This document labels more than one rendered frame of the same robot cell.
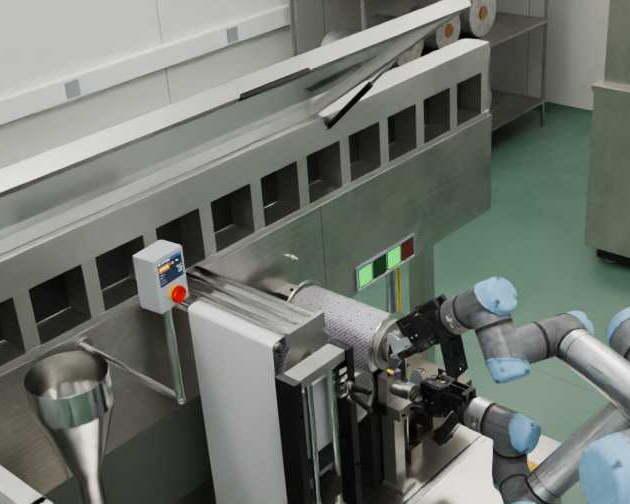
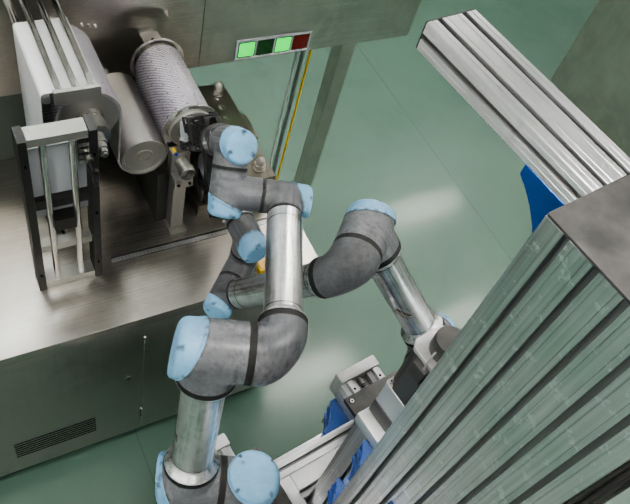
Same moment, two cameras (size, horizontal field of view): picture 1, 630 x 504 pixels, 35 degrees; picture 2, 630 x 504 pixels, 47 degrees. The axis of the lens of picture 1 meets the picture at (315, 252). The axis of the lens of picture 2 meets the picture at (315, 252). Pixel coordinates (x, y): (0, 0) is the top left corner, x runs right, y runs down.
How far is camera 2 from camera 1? 87 cm
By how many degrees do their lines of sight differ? 25
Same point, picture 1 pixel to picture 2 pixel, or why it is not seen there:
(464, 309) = (212, 141)
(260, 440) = not seen: hidden behind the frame
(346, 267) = (227, 37)
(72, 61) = not seen: outside the picture
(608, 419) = not seen: hidden behind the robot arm
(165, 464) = (0, 130)
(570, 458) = (258, 288)
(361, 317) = (175, 94)
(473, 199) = (390, 22)
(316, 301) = (156, 61)
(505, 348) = (222, 191)
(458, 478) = (220, 244)
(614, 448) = (189, 334)
